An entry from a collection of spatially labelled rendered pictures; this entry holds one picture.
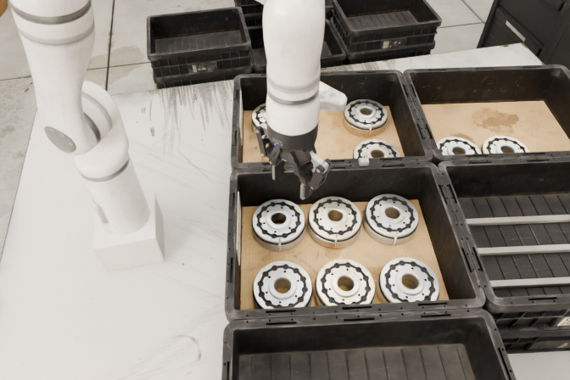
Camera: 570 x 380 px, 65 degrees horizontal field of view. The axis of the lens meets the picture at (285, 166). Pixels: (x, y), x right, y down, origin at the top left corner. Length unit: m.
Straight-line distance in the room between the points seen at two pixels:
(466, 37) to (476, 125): 2.02
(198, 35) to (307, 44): 1.60
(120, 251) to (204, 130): 0.45
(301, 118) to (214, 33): 1.52
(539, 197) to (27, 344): 1.07
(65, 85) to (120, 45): 2.39
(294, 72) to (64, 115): 0.35
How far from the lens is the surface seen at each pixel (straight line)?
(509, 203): 1.05
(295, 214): 0.89
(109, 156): 0.85
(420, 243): 0.92
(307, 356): 0.79
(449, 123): 1.18
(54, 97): 0.72
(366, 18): 2.22
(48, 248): 1.16
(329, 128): 1.10
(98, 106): 0.78
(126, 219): 0.95
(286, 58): 0.54
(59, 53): 0.65
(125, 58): 2.94
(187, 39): 2.08
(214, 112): 1.35
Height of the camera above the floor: 1.58
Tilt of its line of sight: 48 degrees down
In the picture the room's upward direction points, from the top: straight up
